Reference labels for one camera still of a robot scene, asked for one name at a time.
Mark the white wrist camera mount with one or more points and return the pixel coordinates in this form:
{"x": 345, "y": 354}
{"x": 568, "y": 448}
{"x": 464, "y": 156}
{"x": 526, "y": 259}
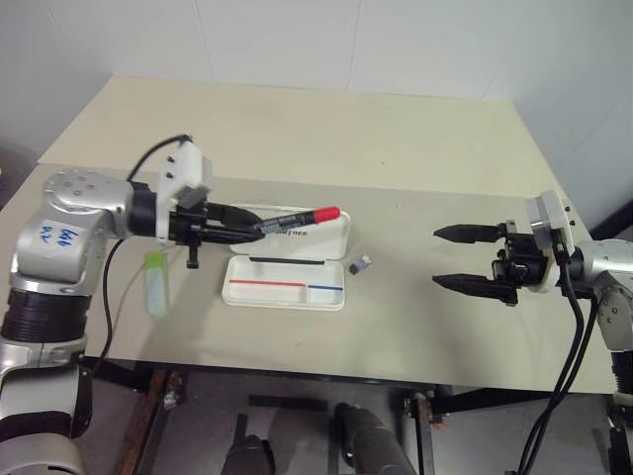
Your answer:
{"x": 551, "y": 218}
{"x": 185, "y": 165}

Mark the dark rounded shape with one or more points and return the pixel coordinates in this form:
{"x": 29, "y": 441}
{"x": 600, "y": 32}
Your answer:
{"x": 252, "y": 452}
{"x": 371, "y": 440}

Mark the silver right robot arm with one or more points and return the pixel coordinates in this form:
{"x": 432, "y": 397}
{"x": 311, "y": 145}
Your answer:
{"x": 610, "y": 292}

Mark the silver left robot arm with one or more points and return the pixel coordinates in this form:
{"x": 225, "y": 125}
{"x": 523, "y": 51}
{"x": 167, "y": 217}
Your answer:
{"x": 74, "y": 237}

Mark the black table frame bar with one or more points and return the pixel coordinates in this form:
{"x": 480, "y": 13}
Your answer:
{"x": 494, "y": 401}

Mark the red capped black marker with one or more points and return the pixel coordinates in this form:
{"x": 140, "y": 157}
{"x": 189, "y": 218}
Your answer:
{"x": 297, "y": 219}

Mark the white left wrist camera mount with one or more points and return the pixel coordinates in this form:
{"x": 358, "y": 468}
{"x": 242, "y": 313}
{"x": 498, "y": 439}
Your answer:
{"x": 185, "y": 165}

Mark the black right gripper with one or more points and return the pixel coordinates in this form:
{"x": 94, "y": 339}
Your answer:
{"x": 521, "y": 262}

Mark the rusty brown table leg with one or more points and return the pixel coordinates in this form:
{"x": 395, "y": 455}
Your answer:
{"x": 425, "y": 430}
{"x": 155, "y": 420}

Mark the white open pencil case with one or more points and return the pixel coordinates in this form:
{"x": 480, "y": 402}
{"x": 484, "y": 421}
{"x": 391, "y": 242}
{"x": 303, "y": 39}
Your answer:
{"x": 284, "y": 287}

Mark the translucent green marker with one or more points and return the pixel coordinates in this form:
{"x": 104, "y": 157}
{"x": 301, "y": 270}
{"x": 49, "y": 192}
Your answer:
{"x": 157, "y": 289}

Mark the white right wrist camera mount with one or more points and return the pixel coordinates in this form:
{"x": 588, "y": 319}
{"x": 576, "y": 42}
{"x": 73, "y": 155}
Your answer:
{"x": 551, "y": 218}

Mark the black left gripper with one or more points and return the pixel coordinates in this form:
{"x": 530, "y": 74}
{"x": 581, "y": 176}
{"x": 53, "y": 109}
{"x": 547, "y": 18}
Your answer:
{"x": 190, "y": 225}

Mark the black flat bar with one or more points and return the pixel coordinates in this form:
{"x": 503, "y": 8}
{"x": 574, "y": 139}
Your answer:
{"x": 288, "y": 402}

